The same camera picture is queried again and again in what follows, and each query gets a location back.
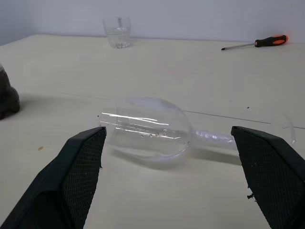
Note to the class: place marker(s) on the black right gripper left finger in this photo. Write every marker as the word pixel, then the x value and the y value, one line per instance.
pixel 54 181

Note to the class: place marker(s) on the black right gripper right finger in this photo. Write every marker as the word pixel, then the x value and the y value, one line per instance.
pixel 274 171

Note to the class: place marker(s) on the clear glass tumbler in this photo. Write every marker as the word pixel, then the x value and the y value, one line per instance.
pixel 117 33

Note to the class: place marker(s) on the clear plastic wine glass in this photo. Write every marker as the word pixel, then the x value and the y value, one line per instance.
pixel 147 119

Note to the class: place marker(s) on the clear plastic bottle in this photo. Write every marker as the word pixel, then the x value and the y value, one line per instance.
pixel 7 95

